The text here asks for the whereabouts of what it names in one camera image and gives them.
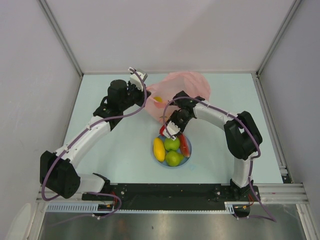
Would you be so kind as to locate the yellow fake lemon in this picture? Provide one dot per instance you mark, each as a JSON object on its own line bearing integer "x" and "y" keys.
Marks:
{"x": 158, "y": 99}

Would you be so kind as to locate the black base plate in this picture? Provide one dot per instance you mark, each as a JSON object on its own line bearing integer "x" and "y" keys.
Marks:
{"x": 178, "y": 197}

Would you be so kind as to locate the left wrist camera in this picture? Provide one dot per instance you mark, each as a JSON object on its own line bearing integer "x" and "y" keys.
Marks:
{"x": 137, "y": 78}

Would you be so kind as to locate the red fake watermelon slice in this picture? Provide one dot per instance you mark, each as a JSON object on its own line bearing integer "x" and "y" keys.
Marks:
{"x": 184, "y": 146}

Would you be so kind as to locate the green fake fruit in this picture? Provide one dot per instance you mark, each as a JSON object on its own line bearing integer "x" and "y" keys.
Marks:
{"x": 171, "y": 145}

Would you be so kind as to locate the yellow fake mango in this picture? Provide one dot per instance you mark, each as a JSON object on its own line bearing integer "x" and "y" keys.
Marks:
{"x": 159, "y": 151}

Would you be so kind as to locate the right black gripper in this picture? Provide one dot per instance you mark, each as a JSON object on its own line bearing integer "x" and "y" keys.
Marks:
{"x": 172, "y": 119}

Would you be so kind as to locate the red fake mango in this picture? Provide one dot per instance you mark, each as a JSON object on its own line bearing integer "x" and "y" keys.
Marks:
{"x": 163, "y": 131}

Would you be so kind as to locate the pink plastic bag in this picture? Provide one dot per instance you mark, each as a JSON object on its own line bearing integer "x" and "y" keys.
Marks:
{"x": 193, "y": 83}

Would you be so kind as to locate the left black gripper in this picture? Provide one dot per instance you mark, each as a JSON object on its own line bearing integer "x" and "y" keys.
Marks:
{"x": 140, "y": 93}

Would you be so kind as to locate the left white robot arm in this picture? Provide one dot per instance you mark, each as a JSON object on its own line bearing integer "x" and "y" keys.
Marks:
{"x": 58, "y": 169}

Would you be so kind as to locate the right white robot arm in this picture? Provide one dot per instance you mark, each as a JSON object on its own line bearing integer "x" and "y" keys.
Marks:
{"x": 243, "y": 138}

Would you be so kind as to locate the blue plastic plate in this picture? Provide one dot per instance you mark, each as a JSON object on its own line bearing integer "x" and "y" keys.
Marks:
{"x": 185, "y": 160}

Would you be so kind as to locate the green fake pear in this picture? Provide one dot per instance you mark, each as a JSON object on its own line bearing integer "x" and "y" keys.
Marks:
{"x": 173, "y": 158}

